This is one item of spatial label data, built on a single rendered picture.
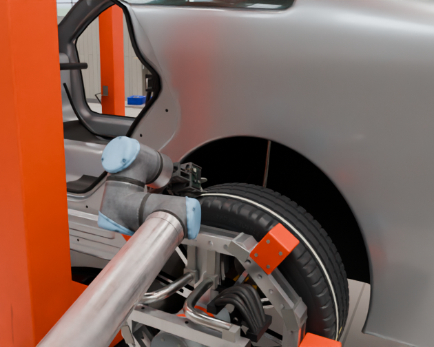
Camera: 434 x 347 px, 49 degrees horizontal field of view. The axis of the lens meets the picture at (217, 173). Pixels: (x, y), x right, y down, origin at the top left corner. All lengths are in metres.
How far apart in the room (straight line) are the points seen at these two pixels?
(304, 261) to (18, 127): 0.80
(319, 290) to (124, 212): 0.53
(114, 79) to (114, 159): 3.56
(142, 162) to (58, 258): 0.52
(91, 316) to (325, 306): 0.68
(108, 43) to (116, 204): 3.65
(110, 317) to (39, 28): 0.83
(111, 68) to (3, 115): 3.33
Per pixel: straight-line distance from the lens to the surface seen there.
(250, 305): 1.13
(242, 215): 1.26
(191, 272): 1.28
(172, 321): 1.14
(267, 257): 1.17
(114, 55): 4.64
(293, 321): 1.22
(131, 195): 1.09
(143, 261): 0.88
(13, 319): 1.59
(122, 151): 1.10
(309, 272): 1.25
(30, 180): 1.38
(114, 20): 4.65
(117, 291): 0.82
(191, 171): 1.25
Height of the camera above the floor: 1.59
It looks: 15 degrees down
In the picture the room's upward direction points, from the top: 2 degrees clockwise
